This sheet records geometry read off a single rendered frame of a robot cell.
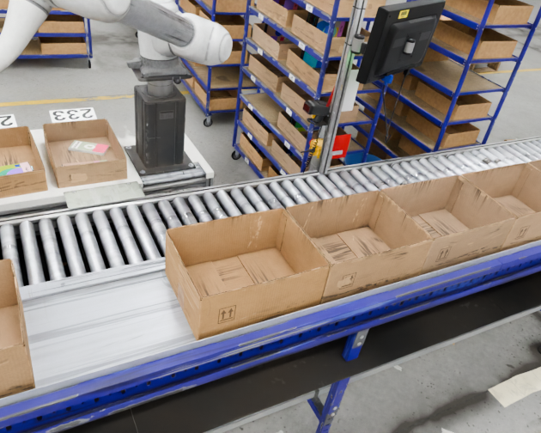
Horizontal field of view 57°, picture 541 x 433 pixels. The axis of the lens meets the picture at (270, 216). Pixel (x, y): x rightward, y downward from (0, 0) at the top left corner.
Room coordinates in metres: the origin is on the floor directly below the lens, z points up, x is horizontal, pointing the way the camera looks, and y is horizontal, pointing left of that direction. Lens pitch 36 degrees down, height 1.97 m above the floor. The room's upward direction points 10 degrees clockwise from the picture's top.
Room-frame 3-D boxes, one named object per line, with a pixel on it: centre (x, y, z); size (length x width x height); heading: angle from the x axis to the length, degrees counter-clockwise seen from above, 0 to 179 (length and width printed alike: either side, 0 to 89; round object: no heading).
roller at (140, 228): (1.40, 0.43, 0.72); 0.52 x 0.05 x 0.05; 32
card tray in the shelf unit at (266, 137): (3.29, 0.09, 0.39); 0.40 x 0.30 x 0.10; 33
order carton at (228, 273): (1.10, 0.05, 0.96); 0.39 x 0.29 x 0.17; 122
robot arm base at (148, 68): (1.98, 0.57, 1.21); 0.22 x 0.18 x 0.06; 120
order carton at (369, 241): (1.31, -0.28, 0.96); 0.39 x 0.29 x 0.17; 122
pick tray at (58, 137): (1.86, 0.85, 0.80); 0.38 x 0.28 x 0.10; 33
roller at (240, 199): (1.64, 0.05, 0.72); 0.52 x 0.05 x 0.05; 32
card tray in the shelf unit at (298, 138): (2.87, -0.17, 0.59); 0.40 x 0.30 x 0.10; 30
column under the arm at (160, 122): (1.98, 0.55, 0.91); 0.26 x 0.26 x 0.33; 34
